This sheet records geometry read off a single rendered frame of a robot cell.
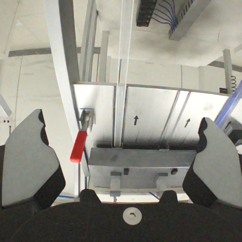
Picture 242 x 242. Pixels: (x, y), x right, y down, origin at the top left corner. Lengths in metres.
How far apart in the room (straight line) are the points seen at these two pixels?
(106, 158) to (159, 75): 1.88
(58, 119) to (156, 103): 1.87
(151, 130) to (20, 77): 2.30
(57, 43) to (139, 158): 0.27
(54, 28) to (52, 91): 1.96
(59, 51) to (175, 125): 0.25
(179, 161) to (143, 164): 0.09
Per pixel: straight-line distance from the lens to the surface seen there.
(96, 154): 0.33
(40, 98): 2.22
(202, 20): 0.70
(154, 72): 2.11
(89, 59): 0.52
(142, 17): 0.56
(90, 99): 0.26
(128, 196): 0.44
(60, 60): 0.22
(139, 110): 0.27
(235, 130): 0.38
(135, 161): 0.32
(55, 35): 0.21
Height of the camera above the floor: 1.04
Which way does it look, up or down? level
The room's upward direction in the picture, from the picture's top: 177 degrees counter-clockwise
